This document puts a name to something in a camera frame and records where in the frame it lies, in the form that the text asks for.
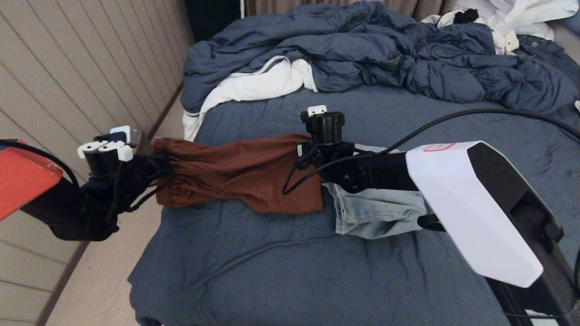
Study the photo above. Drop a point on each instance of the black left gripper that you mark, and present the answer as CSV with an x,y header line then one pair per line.
x,y
140,176

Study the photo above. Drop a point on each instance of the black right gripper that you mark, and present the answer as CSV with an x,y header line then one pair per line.
x,y
331,154

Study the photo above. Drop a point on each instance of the light blue denim shorts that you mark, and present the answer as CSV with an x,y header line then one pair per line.
x,y
376,213

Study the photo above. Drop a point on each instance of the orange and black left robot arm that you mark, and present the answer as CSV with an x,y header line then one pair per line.
x,y
68,213

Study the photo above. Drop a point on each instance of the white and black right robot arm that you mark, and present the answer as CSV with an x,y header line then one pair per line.
x,y
476,208

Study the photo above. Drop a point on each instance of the dark blue crumpled duvet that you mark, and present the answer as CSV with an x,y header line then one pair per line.
x,y
362,47

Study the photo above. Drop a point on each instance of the bed with blue sheet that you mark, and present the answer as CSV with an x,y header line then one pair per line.
x,y
272,271

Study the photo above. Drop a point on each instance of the beige curtain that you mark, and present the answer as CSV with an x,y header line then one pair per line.
x,y
272,5

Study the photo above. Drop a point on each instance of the dark cabinet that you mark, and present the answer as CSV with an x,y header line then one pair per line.
x,y
210,18

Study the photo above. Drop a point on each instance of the small black garment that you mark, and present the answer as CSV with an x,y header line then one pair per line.
x,y
466,16

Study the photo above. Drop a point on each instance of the white crumpled clothing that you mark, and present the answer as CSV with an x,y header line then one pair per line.
x,y
516,13

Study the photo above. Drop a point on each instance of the dark blue denim garment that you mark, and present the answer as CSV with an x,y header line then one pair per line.
x,y
546,47

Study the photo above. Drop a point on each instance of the blue pillow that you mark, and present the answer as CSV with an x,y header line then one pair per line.
x,y
573,21

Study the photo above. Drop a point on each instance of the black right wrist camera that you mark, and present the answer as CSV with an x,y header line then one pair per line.
x,y
324,127

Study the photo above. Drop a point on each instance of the black and white left wrist camera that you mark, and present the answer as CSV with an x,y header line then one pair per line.
x,y
106,156

